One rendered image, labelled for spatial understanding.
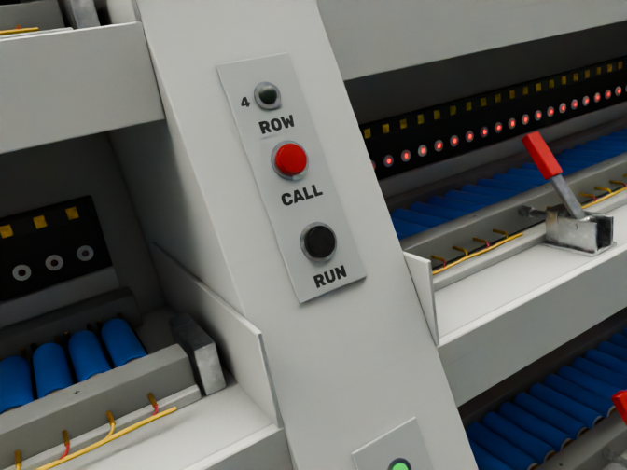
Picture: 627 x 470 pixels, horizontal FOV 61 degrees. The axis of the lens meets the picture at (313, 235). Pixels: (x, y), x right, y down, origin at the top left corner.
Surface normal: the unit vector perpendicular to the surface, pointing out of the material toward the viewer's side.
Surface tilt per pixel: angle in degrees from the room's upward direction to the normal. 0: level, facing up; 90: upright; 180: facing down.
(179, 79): 90
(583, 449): 20
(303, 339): 90
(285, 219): 90
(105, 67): 110
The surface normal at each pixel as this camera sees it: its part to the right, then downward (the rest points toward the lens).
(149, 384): 0.50, 0.20
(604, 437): -0.17, -0.93
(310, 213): 0.41, -0.14
